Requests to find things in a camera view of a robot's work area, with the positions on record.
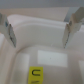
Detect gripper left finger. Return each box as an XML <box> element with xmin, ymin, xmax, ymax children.
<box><xmin>0</xmin><ymin>12</ymin><xmax>18</xmax><ymax>49</ymax></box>

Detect yellow block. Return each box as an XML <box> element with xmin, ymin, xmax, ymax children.
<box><xmin>27</xmin><ymin>66</ymin><xmax>45</xmax><ymax>84</ymax></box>

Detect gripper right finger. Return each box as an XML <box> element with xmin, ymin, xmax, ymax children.
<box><xmin>62</xmin><ymin>6</ymin><xmax>84</xmax><ymax>49</ymax></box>

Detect white plastic box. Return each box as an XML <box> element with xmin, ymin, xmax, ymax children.
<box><xmin>0</xmin><ymin>13</ymin><xmax>84</xmax><ymax>84</ymax></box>

